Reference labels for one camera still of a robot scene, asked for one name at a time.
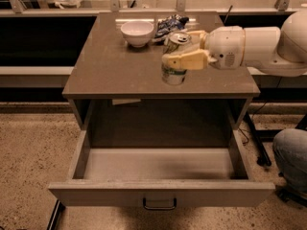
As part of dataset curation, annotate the paper label under counter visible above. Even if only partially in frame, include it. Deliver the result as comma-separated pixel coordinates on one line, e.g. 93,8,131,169
112,99,141,105

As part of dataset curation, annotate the person's knee in jeans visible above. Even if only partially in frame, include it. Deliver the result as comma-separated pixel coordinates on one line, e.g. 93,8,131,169
272,128,307,194

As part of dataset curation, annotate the white ceramic bowl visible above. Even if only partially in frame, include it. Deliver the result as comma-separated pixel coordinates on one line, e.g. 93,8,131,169
121,21,154,48

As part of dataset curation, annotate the black metal drawer handle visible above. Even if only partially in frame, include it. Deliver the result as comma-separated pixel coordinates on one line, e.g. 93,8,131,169
142,197,177,211

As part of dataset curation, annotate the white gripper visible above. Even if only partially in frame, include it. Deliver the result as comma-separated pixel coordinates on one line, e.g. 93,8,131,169
162,26,245,70

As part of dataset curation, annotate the open grey top drawer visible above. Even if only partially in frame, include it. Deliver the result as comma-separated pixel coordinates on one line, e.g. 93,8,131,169
47,100,276,208

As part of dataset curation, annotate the green 7up soda can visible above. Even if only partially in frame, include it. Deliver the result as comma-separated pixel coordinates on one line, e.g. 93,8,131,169
161,31,192,85

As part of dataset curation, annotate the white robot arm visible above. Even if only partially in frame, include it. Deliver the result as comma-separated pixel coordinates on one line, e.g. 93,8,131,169
162,11,307,77

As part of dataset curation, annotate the black stand leg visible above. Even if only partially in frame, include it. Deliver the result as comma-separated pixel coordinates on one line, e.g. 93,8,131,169
244,113,272,167

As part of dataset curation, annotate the brown cabinet with counter top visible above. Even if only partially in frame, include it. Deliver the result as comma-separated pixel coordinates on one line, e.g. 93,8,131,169
63,11,260,125

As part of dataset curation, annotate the blue crumpled chip bag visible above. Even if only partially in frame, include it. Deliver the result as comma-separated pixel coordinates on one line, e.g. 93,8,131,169
153,14,189,42

